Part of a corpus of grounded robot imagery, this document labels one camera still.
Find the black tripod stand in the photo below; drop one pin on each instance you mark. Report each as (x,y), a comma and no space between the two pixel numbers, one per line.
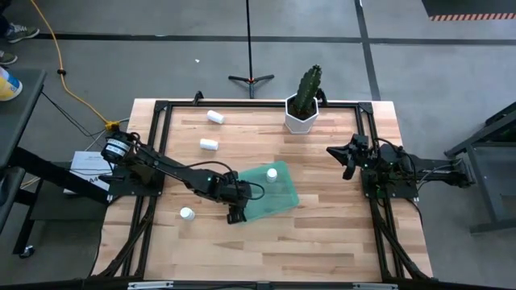
(250,79)

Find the black metal stand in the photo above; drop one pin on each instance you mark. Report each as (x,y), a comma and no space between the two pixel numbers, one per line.
(496,181)

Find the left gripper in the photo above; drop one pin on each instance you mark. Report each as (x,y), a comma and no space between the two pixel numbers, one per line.
(238,195)

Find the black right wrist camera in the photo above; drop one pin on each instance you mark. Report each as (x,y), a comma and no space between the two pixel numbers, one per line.
(360,141)

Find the green cactus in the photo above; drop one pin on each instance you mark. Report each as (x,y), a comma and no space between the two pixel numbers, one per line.
(308,88)

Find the person's shoe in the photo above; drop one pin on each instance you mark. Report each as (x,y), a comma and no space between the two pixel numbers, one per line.
(7,58)
(20,32)

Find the white hexagonal plant pot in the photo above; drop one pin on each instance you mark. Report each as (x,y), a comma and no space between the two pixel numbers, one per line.
(300,125)

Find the white pill bottle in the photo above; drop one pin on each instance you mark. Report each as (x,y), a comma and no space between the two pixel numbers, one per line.
(271,174)
(215,117)
(209,144)
(187,213)

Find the black mat with orange stripes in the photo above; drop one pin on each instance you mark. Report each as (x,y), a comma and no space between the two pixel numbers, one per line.
(463,7)

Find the white printed paper sheet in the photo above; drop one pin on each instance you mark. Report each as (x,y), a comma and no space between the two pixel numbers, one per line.
(86,165)

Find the white yellow blue container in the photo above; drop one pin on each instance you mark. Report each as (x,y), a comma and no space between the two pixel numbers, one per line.
(9,84)

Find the dark grey side table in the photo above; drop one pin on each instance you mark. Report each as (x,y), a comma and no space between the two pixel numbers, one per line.
(20,117)

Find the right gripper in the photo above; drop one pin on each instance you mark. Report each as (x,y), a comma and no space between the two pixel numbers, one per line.
(364,159)

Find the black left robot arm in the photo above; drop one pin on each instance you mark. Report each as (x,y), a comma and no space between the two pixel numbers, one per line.
(177,169)

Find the translucent green plastic basket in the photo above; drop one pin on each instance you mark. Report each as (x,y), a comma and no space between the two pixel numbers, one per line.
(278,197)

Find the silver metal bracket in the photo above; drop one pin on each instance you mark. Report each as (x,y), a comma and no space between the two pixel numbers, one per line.
(151,285)
(375,286)

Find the black aluminium table frame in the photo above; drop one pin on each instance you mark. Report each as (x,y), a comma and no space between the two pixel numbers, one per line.
(262,104)

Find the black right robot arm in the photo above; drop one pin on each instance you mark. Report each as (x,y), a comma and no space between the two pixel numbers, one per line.
(435,171)

